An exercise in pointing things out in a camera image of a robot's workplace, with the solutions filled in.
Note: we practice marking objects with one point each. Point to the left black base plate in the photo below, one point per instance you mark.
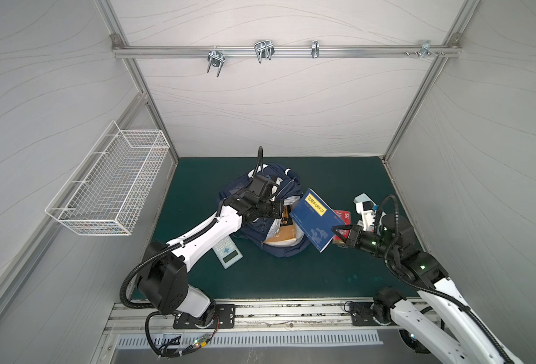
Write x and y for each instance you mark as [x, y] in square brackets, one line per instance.
[220, 316]

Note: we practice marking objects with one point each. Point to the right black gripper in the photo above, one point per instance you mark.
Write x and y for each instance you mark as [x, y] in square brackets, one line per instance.
[353, 236]

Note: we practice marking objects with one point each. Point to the blue book yellow label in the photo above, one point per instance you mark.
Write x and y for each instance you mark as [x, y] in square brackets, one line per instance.
[316, 219]

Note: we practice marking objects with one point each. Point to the white wire basket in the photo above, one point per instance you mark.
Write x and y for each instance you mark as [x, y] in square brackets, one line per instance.
[107, 191]

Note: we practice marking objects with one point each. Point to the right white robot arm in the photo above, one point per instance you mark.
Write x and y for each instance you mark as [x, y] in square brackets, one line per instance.
[447, 326]

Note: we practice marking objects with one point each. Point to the metal double hook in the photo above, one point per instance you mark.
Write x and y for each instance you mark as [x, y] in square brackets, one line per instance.
[264, 49]

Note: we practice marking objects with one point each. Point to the metal bracket with screws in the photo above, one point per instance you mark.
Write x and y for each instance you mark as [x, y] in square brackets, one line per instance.
[425, 51]

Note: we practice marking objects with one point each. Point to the light green pencil case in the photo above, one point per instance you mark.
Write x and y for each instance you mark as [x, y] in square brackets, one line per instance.
[363, 198]

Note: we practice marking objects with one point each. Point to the navy blue backpack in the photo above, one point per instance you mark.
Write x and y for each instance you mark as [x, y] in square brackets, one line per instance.
[288, 189]

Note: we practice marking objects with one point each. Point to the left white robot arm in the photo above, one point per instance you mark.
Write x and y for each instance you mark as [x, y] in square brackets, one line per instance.
[160, 281]

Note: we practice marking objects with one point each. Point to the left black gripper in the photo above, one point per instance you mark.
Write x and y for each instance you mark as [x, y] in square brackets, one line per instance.
[270, 208]

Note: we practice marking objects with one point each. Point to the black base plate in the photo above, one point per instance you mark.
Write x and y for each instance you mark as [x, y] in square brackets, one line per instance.
[365, 314]
[220, 316]

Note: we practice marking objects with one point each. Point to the small metal hook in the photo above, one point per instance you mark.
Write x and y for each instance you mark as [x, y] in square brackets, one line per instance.
[315, 49]

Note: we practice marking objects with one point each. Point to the white slotted cable duct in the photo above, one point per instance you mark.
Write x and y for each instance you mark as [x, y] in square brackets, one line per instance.
[259, 339]

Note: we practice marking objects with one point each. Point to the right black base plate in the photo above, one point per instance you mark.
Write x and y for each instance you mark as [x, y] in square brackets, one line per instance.
[365, 314]

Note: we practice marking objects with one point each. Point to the brown kraft book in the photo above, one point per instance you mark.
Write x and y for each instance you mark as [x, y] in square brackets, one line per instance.
[287, 236]

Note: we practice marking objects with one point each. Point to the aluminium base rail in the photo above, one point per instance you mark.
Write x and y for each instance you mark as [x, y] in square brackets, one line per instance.
[263, 315]

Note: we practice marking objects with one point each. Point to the light green calculator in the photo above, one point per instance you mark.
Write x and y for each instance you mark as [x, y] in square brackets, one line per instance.
[227, 252]

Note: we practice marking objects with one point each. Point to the red booklet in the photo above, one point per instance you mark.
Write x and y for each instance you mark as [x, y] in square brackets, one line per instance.
[345, 216]

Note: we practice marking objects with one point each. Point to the aluminium cross bar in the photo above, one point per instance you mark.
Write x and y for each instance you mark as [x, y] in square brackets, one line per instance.
[281, 51]

